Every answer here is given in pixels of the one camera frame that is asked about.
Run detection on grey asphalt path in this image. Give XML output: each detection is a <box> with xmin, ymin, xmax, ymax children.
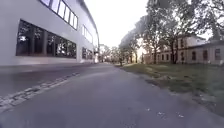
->
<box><xmin>0</xmin><ymin>62</ymin><xmax>224</xmax><ymax>128</ymax></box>

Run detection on white building with dark windows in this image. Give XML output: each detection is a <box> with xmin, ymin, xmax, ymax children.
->
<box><xmin>0</xmin><ymin>0</ymin><xmax>101</xmax><ymax>67</ymax></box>

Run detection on grass beside beige building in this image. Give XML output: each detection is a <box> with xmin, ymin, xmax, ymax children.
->
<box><xmin>114</xmin><ymin>62</ymin><xmax>224</xmax><ymax>116</ymax></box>

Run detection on row of large trees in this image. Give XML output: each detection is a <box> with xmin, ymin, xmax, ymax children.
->
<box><xmin>111</xmin><ymin>0</ymin><xmax>224</xmax><ymax>66</ymax></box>

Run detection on beige brick building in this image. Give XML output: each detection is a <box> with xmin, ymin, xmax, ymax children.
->
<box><xmin>142</xmin><ymin>34</ymin><xmax>224</xmax><ymax>66</ymax></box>

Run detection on distant trees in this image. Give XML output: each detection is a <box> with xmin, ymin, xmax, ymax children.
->
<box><xmin>99</xmin><ymin>44</ymin><xmax>118</xmax><ymax>64</ymax></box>

